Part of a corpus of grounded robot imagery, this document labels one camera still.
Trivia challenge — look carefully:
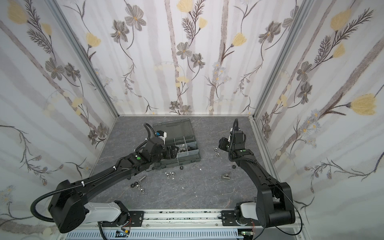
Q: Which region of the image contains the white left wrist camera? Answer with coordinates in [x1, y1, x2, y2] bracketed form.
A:
[156, 130, 167, 141]

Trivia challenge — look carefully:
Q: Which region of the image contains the white cable duct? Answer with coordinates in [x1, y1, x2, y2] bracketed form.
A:
[64, 229, 245, 240]

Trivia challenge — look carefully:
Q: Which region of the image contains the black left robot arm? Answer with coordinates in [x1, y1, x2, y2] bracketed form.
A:
[30, 123, 179, 234]

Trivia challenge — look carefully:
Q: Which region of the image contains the aluminium corner frame post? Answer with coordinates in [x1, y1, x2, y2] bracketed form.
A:
[45, 0, 120, 118]
[252, 0, 315, 118]

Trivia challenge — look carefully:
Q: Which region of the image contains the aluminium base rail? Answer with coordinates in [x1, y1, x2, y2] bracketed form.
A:
[58, 208, 304, 232]

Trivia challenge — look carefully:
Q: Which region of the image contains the aluminium corner frame post right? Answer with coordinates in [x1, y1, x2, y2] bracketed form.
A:
[252, 0, 315, 118]

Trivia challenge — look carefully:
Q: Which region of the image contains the aluminium corner frame post left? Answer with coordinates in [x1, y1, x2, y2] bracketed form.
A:
[45, 0, 120, 118]

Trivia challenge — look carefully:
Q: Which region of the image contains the green compartment organizer box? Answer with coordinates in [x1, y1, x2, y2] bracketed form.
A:
[153, 119, 201, 170]

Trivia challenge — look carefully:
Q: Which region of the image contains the silver hex nut pair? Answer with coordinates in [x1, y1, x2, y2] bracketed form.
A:
[166, 172, 176, 178]

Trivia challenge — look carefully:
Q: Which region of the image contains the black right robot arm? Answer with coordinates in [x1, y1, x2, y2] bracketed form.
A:
[219, 118, 304, 236]

